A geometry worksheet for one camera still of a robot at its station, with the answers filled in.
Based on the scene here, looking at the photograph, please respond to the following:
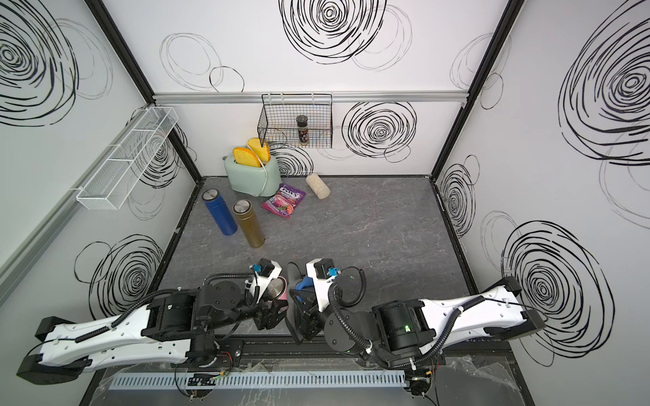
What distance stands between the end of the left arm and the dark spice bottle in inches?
22.0

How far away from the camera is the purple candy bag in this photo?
107cm

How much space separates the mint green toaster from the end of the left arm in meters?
0.59

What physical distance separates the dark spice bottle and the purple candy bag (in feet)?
0.97

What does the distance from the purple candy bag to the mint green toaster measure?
3 centimetres

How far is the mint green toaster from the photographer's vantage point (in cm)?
104

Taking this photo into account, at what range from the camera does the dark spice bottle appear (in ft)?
2.81

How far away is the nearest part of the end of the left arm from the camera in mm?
543

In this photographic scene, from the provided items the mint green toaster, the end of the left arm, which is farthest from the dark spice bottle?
the end of the left arm

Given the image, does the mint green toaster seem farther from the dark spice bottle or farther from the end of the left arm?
the end of the left arm
